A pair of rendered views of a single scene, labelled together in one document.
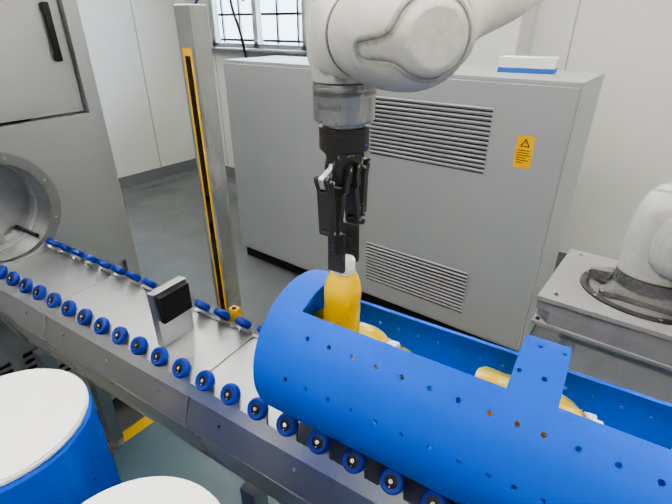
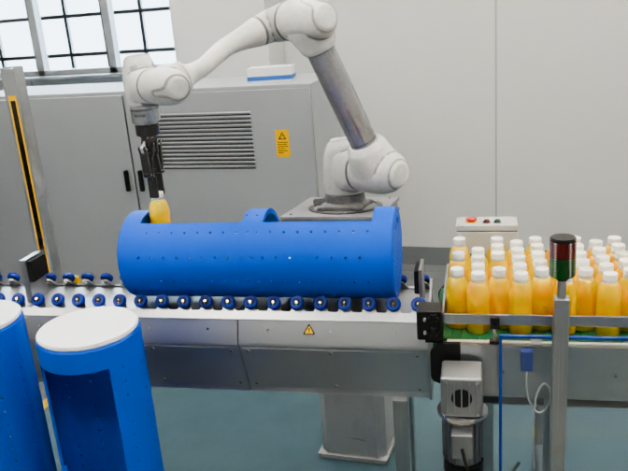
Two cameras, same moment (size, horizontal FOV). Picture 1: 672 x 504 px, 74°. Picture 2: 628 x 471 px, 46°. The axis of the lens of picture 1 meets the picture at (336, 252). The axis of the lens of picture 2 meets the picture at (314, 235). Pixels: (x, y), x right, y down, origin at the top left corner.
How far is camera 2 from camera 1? 1.75 m
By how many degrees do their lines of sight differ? 19
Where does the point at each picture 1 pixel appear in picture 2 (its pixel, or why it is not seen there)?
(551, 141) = (300, 131)
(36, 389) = not seen: outside the picture
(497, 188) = (270, 178)
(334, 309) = (157, 220)
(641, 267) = (332, 187)
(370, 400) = (184, 248)
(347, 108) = (148, 115)
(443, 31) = (180, 85)
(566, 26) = not seen: hidden behind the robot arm
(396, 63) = (167, 96)
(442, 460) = (221, 261)
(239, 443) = not seen: hidden behind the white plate
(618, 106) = (372, 96)
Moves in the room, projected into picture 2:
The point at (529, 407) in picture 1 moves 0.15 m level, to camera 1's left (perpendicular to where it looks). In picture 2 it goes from (250, 225) to (203, 234)
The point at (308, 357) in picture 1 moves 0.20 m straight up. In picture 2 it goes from (149, 241) to (139, 178)
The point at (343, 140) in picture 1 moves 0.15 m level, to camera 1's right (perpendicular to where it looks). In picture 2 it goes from (148, 129) to (196, 123)
